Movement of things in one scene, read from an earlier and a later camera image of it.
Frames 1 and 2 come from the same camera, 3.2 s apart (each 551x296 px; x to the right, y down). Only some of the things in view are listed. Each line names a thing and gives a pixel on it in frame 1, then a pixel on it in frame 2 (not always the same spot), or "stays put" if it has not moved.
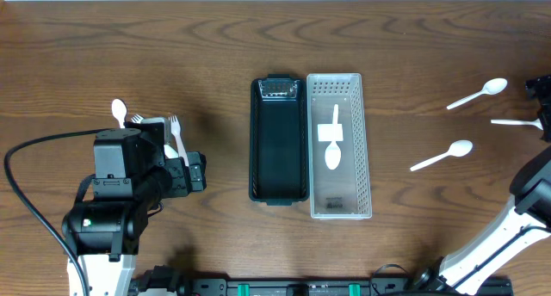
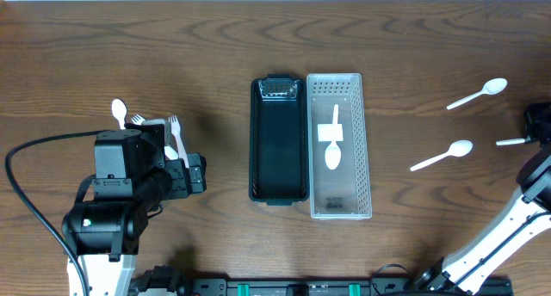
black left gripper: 189,172 stays put
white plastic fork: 176,129 stays put
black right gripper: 542,83 to 542,131
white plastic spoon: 333,155 stays put
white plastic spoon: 536,122 to 505,142
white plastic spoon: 492,86 stays put
